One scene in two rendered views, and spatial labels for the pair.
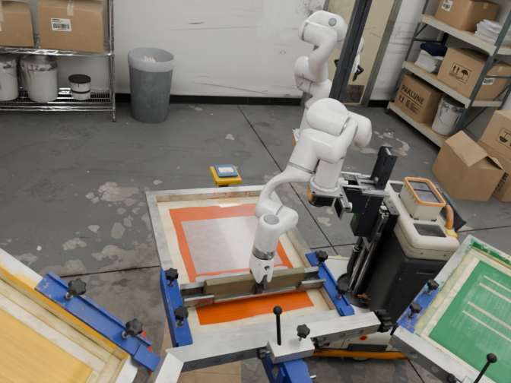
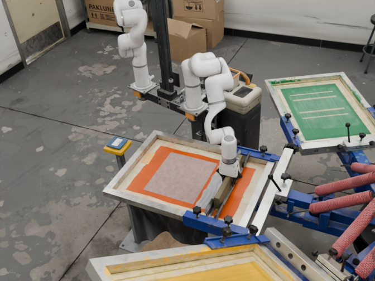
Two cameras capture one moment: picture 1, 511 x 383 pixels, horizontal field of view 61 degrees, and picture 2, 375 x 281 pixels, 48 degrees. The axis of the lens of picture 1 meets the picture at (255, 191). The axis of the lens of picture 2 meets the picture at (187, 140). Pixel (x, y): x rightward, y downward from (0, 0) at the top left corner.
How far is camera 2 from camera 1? 115 cm
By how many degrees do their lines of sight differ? 30
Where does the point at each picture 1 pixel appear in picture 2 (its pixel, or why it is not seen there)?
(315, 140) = (219, 82)
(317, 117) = (203, 69)
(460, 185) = (188, 53)
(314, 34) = (131, 18)
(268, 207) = (218, 134)
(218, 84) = not seen: outside the picture
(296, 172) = (220, 105)
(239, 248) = (190, 174)
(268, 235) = (234, 146)
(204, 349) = (258, 222)
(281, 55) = not seen: outside the picture
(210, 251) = (181, 189)
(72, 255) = not seen: outside the picture
